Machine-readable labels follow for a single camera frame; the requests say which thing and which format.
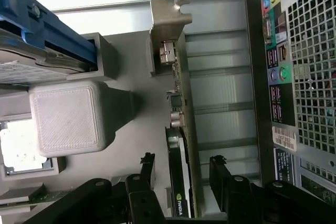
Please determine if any green RAM stick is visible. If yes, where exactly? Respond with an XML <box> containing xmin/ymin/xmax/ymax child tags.
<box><xmin>0</xmin><ymin>191</ymin><xmax>70</xmax><ymax>206</ymax></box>

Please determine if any grey printed parts rack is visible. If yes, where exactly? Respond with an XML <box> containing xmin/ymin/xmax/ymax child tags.
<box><xmin>0</xmin><ymin>31</ymin><xmax>186</xmax><ymax>224</ymax></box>

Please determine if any silver CPU chip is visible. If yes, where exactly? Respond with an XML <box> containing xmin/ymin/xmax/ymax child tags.
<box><xmin>0</xmin><ymin>120</ymin><xmax>52</xmax><ymax>169</ymax></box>

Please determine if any black open PC case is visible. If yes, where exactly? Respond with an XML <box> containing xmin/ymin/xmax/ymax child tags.
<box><xmin>243</xmin><ymin>0</ymin><xmax>336</xmax><ymax>206</ymax></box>

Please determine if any silver hard disk drive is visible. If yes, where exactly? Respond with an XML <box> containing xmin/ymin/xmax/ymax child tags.
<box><xmin>0</xmin><ymin>24</ymin><xmax>91</xmax><ymax>84</ymax></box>

